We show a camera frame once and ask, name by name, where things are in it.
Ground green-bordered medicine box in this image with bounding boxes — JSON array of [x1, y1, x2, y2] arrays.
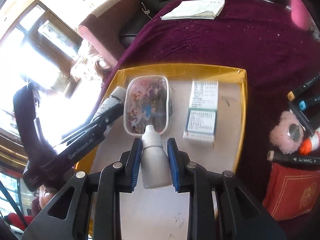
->
[[182, 107, 217, 147]]

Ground striped cloth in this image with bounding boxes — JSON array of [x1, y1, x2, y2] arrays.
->
[[70, 40, 111, 80]]

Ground wooden framed window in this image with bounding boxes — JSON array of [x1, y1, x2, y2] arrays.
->
[[0, 0, 83, 140]]

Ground black marker with grey stripe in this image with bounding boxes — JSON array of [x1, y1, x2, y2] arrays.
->
[[287, 101, 318, 137]]

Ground white medicine box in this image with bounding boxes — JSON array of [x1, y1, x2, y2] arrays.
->
[[189, 80, 219, 110]]

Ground black marker with yellow end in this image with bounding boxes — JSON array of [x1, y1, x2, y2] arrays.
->
[[287, 73, 320, 100]]

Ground small bottle with orange cap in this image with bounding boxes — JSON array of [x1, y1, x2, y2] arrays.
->
[[299, 127, 320, 155]]

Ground maroon fabric sofa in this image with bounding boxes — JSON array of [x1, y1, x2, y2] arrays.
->
[[77, 0, 143, 68]]

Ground clear cartoon print plastic box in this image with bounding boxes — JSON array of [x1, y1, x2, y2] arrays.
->
[[124, 76, 172, 135]]

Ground white dropper bottle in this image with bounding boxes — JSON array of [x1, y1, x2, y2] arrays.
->
[[141, 124, 173, 190]]

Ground grey tube with white cap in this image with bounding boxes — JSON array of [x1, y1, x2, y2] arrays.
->
[[96, 86, 127, 130]]

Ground pink fluffy pocket mirror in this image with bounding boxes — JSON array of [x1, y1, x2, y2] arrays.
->
[[269, 110, 307, 154]]

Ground folded white papers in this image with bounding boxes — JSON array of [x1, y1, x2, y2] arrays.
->
[[160, 0, 225, 20]]

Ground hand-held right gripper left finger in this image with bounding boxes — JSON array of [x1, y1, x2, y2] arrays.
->
[[21, 138, 143, 240]]

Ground pink knitted bottle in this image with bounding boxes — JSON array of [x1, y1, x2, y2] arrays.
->
[[285, 0, 315, 30]]

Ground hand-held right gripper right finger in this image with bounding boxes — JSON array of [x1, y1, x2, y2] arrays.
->
[[167, 137, 287, 240]]

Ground person's left hand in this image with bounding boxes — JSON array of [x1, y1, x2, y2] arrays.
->
[[32, 185, 60, 217]]

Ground red packet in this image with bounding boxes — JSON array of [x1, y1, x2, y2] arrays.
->
[[262, 162, 320, 222]]

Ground black marker with white end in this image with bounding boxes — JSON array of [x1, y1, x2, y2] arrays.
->
[[266, 150, 320, 167]]

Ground white tag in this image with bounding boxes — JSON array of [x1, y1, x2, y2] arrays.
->
[[141, 2, 152, 18]]

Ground yellow cardboard tray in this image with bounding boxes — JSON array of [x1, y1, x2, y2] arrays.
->
[[75, 63, 248, 240]]

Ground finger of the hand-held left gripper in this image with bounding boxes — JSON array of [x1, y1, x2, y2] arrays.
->
[[60, 102, 125, 147]]

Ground black marker with blue end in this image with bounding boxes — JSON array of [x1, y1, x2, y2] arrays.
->
[[299, 90, 320, 112]]

